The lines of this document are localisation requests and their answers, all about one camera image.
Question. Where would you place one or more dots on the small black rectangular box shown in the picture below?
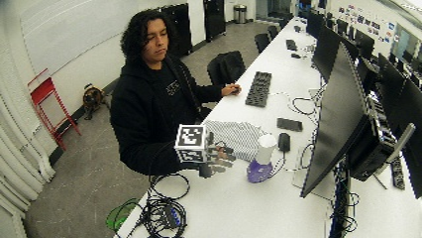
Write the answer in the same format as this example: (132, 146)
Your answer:
(289, 124)

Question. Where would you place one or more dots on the brown dog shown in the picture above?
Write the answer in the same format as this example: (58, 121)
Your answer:
(92, 99)

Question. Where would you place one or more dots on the purple cloth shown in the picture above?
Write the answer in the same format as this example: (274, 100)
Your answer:
(258, 171)

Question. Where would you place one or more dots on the large black monitor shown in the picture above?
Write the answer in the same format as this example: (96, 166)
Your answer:
(341, 122)

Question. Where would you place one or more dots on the white marker cube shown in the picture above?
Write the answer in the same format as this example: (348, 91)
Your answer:
(191, 142)

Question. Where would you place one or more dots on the red folding step stool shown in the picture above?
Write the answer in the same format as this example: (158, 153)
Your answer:
(50, 105)

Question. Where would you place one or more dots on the the person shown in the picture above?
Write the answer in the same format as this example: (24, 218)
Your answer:
(158, 99)

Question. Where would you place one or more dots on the striped white cloth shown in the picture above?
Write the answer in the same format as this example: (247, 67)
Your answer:
(237, 139)

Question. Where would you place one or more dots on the silver trash can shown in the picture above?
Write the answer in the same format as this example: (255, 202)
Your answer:
(239, 13)

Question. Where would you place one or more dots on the white cylindrical bottle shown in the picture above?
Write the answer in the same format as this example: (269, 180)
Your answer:
(266, 148)

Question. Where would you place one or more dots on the black cabinet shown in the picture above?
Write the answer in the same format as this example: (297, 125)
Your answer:
(213, 18)

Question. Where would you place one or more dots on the black office chair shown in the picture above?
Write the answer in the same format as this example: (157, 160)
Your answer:
(226, 67)
(261, 41)

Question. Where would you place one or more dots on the black computer mouse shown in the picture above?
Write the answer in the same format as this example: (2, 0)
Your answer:
(283, 142)

